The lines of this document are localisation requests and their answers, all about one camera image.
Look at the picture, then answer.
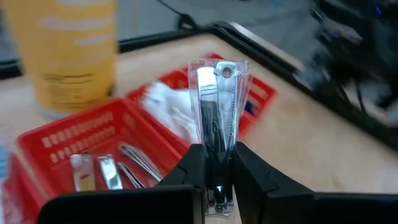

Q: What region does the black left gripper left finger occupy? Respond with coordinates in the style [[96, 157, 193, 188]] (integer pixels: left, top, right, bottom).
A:
[[36, 142, 207, 224]]

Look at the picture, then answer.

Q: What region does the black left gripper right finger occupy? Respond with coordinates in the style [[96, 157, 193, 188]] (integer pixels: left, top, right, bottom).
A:
[[232, 141, 398, 224]]

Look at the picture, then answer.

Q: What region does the labelled vanity pack bag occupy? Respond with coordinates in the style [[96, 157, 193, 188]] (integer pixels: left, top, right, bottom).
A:
[[140, 80, 202, 144]]

